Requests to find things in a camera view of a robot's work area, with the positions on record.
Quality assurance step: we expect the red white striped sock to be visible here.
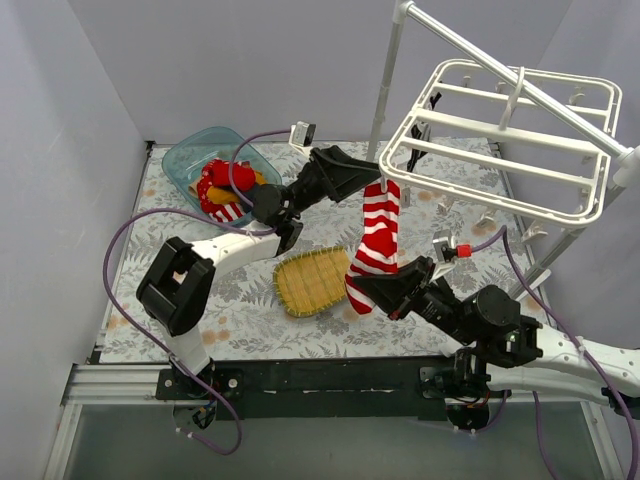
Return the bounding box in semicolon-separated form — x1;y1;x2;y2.
207;202;245;223
345;179;401;315

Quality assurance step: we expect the mustard yellow sock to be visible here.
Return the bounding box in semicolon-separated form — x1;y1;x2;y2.
206;186;241;205
254;171;267;185

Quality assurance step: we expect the red sock with white pattern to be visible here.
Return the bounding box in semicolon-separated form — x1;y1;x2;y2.
196;169;213;214

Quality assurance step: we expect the beige striped sock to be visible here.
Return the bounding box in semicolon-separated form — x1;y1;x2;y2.
188;181;199;199

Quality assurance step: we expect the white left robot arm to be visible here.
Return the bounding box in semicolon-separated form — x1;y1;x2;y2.
136;146;381;400

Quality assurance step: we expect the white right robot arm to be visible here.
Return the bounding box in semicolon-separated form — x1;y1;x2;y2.
352;257;639;419

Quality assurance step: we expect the white clip sock hanger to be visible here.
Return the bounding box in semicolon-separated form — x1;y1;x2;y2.
391;60;622;228

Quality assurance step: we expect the woven bamboo tray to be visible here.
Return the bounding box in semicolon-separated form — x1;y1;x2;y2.
273;246;350;318

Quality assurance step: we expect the black white striped sock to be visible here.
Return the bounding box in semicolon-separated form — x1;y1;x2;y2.
407;122;432;174

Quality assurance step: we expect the teal transparent plastic basin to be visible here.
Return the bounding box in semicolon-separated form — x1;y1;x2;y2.
162;127;282;226

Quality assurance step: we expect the white drying rack stand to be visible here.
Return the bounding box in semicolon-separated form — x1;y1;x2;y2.
366;1;639;287

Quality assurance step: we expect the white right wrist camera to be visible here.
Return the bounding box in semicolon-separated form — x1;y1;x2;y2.
432;230;473;281

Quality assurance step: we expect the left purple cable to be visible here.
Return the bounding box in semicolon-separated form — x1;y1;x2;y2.
102;128;301;455

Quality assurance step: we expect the purple cable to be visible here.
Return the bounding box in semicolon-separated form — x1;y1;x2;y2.
469;224;640;480
102;128;301;455

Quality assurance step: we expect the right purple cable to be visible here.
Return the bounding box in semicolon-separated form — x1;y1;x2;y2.
469;224;640;480

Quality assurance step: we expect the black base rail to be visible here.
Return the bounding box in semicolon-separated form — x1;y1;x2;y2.
159;355;494;422

